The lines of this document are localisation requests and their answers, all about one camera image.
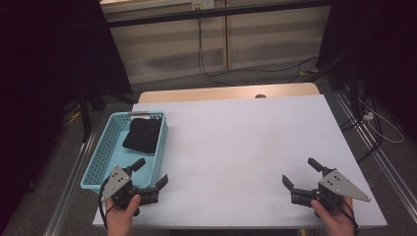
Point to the person's left hand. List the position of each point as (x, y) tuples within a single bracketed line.
[(119, 219)]

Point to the black stand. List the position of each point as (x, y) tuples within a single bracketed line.
[(86, 118), (353, 85)]

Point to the white wall socket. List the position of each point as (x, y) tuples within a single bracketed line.
[(203, 4)]

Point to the white table mat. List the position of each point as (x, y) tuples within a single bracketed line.
[(229, 147)]

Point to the black shorts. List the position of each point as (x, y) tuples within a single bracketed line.
[(142, 136)]

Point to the person's right hand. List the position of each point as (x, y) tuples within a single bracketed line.
[(339, 223)]

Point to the light blue plastic basket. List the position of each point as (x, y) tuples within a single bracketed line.
[(111, 157)]

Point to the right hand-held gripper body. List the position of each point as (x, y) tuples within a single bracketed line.
[(331, 191)]

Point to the white plug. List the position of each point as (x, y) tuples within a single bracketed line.
[(368, 116)]

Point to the yellow floor tape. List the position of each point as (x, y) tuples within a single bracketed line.
[(309, 71)]

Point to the black horizontal bar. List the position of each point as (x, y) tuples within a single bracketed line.
[(213, 13)]

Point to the metal floor rail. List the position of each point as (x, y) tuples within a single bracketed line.
[(393, 178), (67, 196)]

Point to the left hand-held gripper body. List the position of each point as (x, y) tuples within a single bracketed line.
[(124, 191)]

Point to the dark round table grommet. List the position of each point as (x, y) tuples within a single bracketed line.
[(260, 96)]

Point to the black curtain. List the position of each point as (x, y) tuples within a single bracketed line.
[(377, 32), (49, 49)]

